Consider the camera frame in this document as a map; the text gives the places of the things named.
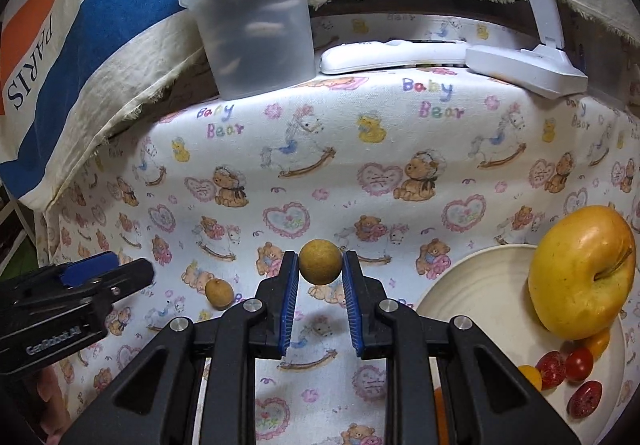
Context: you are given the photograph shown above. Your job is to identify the tan longan fruit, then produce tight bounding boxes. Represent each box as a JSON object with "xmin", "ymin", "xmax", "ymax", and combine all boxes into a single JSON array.
[
  {"xmin": 205, "ymin": 278, "xmax": 234, "ymax": 311},
  {"xmin": 298, "ymin": 239, "xmax": 343, "ymax": 286}
]

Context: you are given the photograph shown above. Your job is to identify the orange mandarin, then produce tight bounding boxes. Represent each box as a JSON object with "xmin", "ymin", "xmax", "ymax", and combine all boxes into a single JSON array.
[{"xmin": 434, "ymin": 387, "xmax": 449, "ymax": 445}]

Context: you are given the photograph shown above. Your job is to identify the dark red small apple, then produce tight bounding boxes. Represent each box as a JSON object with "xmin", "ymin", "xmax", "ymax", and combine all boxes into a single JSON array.
[{"xmin": 536, "ymin": 351, "xmax": 566, "ymax": 391}]

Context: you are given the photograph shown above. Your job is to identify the large yellow apple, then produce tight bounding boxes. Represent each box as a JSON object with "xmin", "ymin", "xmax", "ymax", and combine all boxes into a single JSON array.
[{"xmin": 527, "ymin": 206, "xmax": 637, "ymax": 341}]

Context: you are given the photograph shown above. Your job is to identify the red cherry tomato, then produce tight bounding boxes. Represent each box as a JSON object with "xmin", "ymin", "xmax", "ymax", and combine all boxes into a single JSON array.
[{"xmin": 565, "ymin": 347, "xmax": 594, "ymax": 383}]

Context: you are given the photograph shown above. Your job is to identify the small dark red fruit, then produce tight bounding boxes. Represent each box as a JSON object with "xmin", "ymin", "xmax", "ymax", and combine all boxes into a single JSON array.
[{"xmin": 567, "ymin": 380, "xmax": 603, "ymax": 420}]

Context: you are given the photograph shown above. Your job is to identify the person's left hand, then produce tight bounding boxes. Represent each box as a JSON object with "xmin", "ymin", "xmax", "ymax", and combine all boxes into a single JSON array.
[{"xmin": 36, "ymin": 366, "xmax": 72, "ymax": 445}]

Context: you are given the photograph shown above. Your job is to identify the cream round plate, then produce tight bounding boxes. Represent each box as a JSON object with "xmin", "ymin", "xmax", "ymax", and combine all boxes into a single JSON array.
[{"xmin": 416, "ymin": 245, "xmax": 626, "ymax": 444}]

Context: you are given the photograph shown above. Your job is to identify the baby bear printed cloth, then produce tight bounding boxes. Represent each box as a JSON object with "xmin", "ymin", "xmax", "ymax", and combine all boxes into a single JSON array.
[{"xmin": 34, "ymin": 12, "xmax": 640, "ymax": 445}]

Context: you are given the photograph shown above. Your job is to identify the small orange kumquat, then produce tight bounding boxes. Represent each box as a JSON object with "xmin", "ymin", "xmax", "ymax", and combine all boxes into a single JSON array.
[{"xmin": 518, "ymin": 365, "xmax": 542, "ymax": 392}]

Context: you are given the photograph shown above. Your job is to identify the white remote control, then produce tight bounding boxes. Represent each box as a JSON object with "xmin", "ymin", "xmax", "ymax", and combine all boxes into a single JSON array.
[{"xmin": 320, "ymin": 39, "xmax": 469, "ymax": 75}]

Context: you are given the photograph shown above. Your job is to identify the small yellow-orange kumquat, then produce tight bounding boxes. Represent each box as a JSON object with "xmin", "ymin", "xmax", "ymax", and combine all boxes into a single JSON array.
[{"xmin": 580, "ymin": 328, "xmax": 611, "ymax": 361}]

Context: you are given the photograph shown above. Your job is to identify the striped Paris towel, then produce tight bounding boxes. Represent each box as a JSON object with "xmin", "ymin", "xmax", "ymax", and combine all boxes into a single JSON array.
[{"xmin": 0, "ymin": 0, "xmax": 640, "ymax": 214}]

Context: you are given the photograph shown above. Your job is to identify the white desk lamp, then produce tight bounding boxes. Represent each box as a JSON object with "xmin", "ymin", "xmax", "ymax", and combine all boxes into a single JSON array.
[{"xmin": 464, "ymin": 0, "xmax": 589, "ymax": 101}]

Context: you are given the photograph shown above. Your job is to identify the translucent plastic container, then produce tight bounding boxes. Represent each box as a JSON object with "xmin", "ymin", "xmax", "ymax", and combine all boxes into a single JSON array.
[{"xmin": 178, "ymin": 0, "xmax": 317, "ymax": 100}]

